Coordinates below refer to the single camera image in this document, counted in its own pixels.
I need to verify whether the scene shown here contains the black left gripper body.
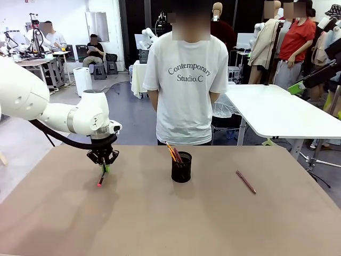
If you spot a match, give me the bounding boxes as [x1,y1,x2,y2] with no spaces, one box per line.
[92,142,115,161]

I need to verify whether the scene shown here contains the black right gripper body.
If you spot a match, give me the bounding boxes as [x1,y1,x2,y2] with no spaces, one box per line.
[305,62,341,89]

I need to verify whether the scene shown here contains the yellow pencil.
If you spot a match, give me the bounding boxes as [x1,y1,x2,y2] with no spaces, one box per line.
[165,141,177,161]

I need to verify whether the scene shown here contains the black mesh pen holder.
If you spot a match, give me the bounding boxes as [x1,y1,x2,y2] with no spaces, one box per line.
[171,151,192,184]

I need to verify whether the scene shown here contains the yellow-green object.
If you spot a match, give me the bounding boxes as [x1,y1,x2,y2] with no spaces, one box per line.
[323,92,334,113]

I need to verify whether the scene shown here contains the white table top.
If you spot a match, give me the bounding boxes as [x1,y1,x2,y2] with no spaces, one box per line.
[223,83,341,140]

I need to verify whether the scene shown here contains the person in red shirt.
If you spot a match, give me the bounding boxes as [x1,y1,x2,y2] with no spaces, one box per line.
[274,0,317,91]

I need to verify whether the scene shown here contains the mannequin with patterned hat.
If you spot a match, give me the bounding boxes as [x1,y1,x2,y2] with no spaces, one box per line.
[311,5,341,69]

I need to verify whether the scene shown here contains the black tripod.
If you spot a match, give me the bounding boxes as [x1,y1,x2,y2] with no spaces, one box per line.
[43,130,56,148]

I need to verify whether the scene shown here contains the white table leg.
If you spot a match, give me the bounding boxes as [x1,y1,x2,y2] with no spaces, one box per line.
[237,113,247,146]
[289,138,305,161]

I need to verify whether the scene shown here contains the white board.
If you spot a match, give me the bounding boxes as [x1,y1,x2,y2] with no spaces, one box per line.
[236,32,257,50]

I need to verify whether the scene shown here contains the clear plastic cover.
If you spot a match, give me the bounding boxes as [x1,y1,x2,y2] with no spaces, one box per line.
[212,93,242,119]

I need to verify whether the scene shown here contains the white air purifier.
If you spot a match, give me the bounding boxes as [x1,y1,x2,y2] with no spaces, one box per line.
[72,67,93,97]

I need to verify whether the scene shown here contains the metal light stand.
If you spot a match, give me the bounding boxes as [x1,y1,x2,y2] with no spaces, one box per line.
[299,151,341,189]

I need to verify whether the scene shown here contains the grey stool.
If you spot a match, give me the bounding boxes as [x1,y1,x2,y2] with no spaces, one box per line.
[93,63,108,81]
[106,61,119,76]

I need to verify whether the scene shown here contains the table with white cloth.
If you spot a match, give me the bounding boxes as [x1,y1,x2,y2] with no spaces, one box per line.
[130,59,150,100]

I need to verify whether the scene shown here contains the mannequin with dark red top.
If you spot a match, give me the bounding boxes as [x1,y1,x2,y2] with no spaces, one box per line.
[210,2,238,52]

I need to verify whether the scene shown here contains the person in white t-shirt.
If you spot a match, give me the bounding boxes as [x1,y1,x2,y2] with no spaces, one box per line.
[142,0,230,146]

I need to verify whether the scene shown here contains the grey work desk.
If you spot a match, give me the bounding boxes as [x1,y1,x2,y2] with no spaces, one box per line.
[15,51,72,92]

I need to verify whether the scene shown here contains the seated person in black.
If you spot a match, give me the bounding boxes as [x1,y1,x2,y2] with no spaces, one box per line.
[82,34,105,68]

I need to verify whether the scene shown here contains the dark box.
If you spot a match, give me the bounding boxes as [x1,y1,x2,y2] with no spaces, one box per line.
[138,49,150,65]

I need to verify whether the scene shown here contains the seated person in white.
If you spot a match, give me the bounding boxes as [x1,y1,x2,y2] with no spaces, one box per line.
[39,20,68,53]

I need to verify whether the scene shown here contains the background robot with red part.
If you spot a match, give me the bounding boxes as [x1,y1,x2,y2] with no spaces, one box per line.
[26,11,46,58]

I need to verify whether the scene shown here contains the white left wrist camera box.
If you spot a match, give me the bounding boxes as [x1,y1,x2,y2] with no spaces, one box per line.
[109,120,124,133]

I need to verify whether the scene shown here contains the grey wall panel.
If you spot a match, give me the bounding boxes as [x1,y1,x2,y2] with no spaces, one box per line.
[85,11,110,43]

